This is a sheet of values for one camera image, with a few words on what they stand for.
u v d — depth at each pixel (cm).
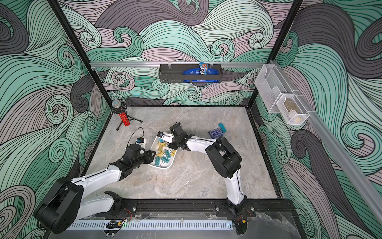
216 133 102
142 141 80
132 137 104
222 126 106
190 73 93
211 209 74
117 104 84
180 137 74
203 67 90
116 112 87
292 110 63
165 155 92
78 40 85
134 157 69
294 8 71
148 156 78
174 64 94
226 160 52
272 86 77
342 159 48
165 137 83
